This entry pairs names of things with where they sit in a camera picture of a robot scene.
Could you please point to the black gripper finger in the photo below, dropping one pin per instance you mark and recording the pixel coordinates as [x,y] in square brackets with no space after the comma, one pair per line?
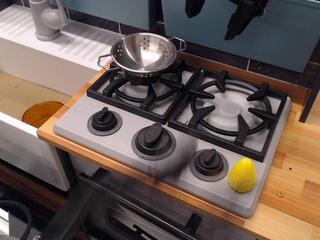
[193,7]
[246,10]

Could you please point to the steel colander pot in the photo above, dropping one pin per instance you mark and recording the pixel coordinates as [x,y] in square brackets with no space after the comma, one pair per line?
[142,56]

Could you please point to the left black burner grate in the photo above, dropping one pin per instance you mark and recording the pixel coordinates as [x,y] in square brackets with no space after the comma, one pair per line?
[156,101]

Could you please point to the black burner grate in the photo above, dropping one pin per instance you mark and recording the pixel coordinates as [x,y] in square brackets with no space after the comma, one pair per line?
[156,101]
[237,115]

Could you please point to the right black burner grate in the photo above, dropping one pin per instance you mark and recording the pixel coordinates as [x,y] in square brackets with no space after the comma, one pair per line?
[237,115]

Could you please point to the middle black stove knob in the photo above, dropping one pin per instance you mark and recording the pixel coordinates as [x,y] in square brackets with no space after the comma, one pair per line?
[153,142]

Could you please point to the black stove knob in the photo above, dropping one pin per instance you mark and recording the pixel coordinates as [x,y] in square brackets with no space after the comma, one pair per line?
[209,165]
[153,142]
[104,122]

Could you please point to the left black stove knob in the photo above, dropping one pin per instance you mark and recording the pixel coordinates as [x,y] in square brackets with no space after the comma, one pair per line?
[104,122]

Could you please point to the grey toy faucet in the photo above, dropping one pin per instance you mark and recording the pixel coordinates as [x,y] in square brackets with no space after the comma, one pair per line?
[48,22]

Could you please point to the grey toy stove top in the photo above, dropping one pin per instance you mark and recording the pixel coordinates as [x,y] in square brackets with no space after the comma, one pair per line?
[174,169]

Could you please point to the right black stove knob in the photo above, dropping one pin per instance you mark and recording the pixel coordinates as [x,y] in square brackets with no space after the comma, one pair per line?
[209,165]

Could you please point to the yellow toy corn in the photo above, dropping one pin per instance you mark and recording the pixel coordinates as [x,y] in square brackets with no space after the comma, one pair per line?
[242,176]

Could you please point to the white toy sink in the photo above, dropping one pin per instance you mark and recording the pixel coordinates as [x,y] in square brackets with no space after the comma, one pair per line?
[34,71]

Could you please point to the orange plastic plate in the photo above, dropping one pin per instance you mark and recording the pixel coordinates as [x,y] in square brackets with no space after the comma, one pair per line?
[39,113]

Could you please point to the left blue wall cabinet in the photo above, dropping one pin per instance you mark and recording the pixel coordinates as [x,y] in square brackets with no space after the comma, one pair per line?
[141,14]

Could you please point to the black oven door handle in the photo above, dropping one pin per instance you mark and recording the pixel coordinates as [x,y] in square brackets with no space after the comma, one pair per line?
[127,211]

